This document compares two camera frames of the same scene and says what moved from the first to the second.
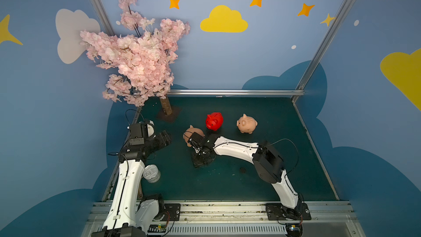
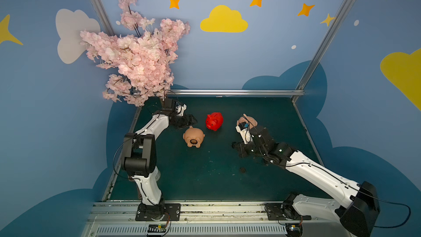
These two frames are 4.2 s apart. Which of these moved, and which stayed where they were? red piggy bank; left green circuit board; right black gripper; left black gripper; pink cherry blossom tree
Moved: right black gripper; left black gripper
Stayed: pink cherry blossom tree; left green circuit board; red piggy bank
